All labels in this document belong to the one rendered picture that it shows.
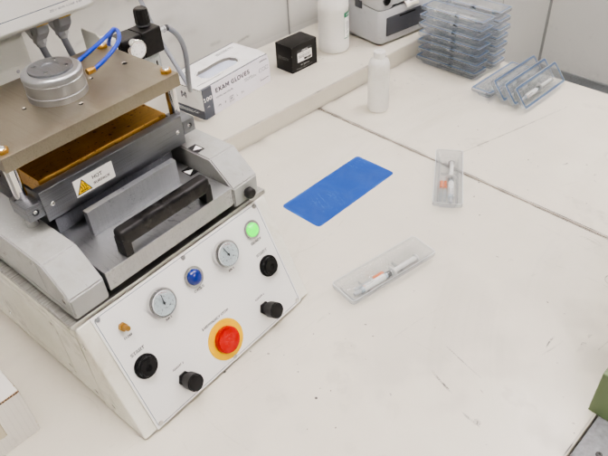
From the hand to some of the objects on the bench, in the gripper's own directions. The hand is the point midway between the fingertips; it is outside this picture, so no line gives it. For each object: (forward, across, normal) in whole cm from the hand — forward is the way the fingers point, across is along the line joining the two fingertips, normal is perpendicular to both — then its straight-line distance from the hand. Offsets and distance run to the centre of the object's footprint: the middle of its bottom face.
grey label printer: (+25, -79, -59) cm, 102 cm away
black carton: (+32, -53, -75) cm, 98 cm away
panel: (+48, +36, -62) cm, 86 cm away
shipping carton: (+59, +50, -96) cm, 123 cm away
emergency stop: (+47, +35, -64) cm, 87 cm away
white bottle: (+34, -42, -52) cm, 75 cm away
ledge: (+37, -55, -74) cm, 100 cm away
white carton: (+38, -37, -89) cm, 104 cm away
